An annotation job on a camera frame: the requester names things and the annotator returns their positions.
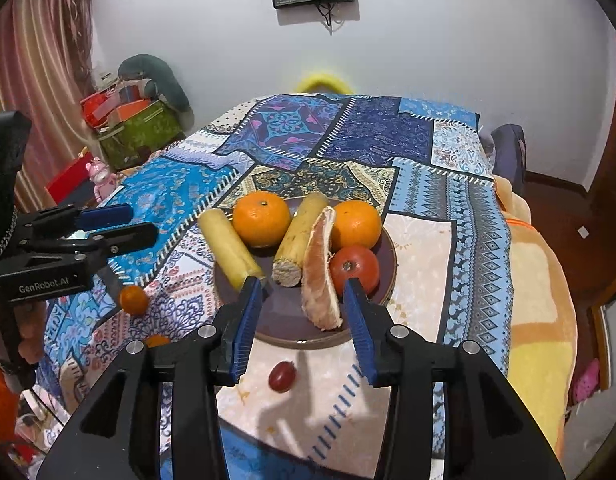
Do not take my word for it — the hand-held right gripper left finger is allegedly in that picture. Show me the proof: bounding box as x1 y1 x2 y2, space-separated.
35 276 265 480

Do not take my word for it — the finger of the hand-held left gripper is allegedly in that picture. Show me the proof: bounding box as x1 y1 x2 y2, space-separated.
23 222 159 271
18 203 134 238

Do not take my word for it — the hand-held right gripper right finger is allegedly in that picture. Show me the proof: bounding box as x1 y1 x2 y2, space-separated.
343 277 568 480

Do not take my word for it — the dark purple plate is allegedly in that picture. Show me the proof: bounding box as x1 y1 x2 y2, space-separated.
213 197 399 351

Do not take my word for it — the red grape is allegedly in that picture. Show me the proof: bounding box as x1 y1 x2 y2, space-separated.
268 361 297 393

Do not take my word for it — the red tomato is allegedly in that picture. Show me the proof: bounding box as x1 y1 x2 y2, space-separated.
329 245 380 297

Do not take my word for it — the peeled pomelo segment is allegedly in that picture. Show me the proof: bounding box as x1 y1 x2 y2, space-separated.
301 206 345 332

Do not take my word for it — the large orange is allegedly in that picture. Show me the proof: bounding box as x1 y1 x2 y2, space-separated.
232 191 292 248
330 200 383 252

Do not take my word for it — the person's left hand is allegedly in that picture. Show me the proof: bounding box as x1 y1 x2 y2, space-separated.
15 305 46 363

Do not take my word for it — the pink toy figure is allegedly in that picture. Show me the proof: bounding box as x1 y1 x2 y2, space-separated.
85 156 114 203

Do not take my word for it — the red box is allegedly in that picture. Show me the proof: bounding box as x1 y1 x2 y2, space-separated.
44 152 95 206

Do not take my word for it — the green storage box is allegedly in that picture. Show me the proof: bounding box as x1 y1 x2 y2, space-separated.
98 100 186 171

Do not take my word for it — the orange box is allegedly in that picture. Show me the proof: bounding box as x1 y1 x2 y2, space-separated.
108 100 154 126

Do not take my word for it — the red packaging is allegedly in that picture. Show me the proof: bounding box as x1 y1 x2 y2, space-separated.
80 87 124 126

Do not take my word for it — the orange cloth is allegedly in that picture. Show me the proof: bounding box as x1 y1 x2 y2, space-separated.
0 350 19 441

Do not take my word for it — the striped brown curtain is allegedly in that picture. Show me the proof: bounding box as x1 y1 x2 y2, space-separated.
0 0 101 211

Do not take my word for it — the floral printed cloth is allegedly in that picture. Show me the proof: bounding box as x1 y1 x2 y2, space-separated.
8 385 71 461

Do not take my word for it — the patchwork printed blanket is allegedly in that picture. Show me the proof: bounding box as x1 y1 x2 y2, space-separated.
43 92 513 480

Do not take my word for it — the orange yellow fleece blanket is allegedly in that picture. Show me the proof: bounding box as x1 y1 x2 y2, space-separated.
492 175 578 461

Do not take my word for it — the pink slipper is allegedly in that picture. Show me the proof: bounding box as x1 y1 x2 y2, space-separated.
572 357 601 403

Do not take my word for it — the yellow fuzzy object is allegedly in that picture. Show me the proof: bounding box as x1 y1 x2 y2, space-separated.
294 72 353 96

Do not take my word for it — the dark wooden door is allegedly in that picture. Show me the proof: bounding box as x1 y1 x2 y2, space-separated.
585 35 616 311

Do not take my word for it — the black cable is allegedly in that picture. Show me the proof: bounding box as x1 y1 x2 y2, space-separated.
315 2 339 32

